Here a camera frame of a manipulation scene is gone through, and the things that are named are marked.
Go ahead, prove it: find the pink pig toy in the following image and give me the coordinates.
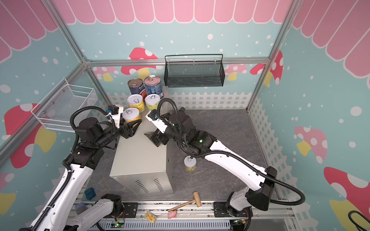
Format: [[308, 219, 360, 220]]
[[168, 210, 177, 219]]

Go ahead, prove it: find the white mesh wall basket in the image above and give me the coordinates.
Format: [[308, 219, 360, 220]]
[[31, 79, 98, 132]]

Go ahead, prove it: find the black mesh wall basket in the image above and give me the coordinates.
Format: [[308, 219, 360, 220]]
[[164, 54, 225, 88]]

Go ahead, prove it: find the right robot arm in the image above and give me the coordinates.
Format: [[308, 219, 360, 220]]
[[145, 98, 305, 217]]

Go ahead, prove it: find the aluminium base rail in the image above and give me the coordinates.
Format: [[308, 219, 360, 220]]
[[99, 200, 300, 231]]

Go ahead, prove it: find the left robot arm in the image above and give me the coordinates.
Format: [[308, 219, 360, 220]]
[[26, 105, 142, 231]]

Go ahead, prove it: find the blue soup can pink lid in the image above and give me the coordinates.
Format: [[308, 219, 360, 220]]
[[144, 75, 164, 99]]

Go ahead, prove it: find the green circuit board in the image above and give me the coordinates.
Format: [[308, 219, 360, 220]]
[[111, 220, 125, 229]]

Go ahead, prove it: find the teal sponge block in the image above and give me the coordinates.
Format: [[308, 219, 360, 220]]
[[84, 187, 96, 201]]

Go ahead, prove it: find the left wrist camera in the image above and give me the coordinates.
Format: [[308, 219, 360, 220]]
[[106, 105, 124, 129]]

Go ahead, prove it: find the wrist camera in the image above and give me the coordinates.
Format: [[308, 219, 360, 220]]
[[106, 105, 124, 129], [145, 109, 168, 134]]

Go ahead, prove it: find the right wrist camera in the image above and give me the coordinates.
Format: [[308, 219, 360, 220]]
[[145, 109, 168, 134]]

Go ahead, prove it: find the wooden toy mallet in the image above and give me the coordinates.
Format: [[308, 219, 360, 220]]
[[168, 192, 202, 212]]

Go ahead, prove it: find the small yellow can white lid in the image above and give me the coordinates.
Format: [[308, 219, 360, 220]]
[[184, 156, 197, 171], [122, 107, 142, 123], [127, 94, 145, 113], [145, 94, 161, 111]]

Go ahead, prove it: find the grey metal counter cabinet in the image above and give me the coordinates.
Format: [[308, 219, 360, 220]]
[[109, 107, 174, 196]]

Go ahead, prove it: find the dark blue tomato can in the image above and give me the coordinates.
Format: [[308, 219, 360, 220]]
[[128, 78, 146, 100]]

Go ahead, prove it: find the yellow toy block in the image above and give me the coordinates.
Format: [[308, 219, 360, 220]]
[[144, 212, 157, 223]]

